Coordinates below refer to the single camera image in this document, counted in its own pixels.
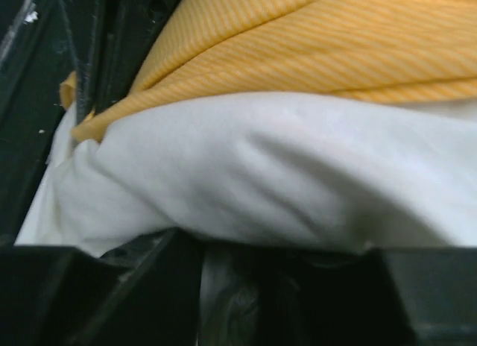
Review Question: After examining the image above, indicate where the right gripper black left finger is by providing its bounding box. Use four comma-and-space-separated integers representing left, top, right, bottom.
1, 230, 203, 345

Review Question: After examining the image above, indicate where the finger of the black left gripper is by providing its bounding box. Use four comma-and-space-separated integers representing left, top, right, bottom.
1, 0, 97, 242
94, 0, 181, 114

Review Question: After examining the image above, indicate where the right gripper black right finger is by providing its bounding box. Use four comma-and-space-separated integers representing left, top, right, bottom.
256, 248, 476, 345

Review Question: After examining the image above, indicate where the white pillow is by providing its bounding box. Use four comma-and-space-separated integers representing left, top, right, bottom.
14, 92, 477, 346

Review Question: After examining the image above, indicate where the blue yellow Mickey pillowcase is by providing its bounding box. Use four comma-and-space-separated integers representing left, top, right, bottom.
72, 0, 476, 142

